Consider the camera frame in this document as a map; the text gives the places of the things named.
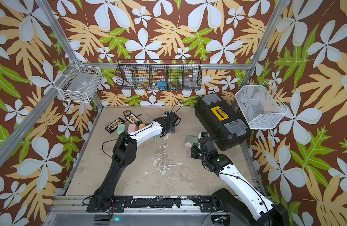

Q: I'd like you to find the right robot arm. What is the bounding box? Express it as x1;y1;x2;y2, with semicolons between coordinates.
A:
190;136;290;226

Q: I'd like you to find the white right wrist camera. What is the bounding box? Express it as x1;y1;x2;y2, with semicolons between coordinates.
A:
198;132;208;139

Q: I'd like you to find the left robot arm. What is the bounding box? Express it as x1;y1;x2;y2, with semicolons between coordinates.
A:
87;112;181;213

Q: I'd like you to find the aluminium frame post left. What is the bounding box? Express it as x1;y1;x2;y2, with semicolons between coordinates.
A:
37;1;103;110

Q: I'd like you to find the black yellow-latch toolbox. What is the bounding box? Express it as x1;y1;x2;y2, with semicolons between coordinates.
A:
194;94;251;151

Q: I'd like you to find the black charging board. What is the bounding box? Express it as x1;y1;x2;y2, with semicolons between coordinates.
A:
105;117;125;134
125;113;142;126

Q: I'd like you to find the green pencil sharpener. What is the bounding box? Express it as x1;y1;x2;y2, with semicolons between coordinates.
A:
185;136;199;148
117;124;127;135

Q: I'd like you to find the pink pencil sharpener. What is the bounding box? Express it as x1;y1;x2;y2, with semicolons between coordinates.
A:
164;133;171;140
127;124;138;133

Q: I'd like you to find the black charging board left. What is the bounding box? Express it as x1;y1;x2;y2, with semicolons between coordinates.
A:
105;117;125;134

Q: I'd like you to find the white wire basket left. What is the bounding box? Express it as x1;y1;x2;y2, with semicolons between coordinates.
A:
54;60;102;103

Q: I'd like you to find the black wire basket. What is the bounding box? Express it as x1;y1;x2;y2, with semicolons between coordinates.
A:
115;59;202;91

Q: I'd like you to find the aluminium frame back bar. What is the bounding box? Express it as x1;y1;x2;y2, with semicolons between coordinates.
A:
77;63;252;71

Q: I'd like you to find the yellow pencil sharpener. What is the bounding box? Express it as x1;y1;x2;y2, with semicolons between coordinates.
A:
139;123;146;130

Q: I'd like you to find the aluminium frame post right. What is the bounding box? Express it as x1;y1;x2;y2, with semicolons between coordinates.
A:
231;0;290;111

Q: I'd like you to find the black charging board right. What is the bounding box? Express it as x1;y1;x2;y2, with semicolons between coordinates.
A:
125;113;142;126

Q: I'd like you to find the aluminium frame post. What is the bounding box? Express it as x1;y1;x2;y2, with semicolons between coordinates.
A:
37;1;103;110
231;0;290;111

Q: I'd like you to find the white mesh basket right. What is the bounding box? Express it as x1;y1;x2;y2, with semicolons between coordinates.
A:
235;85;288;130

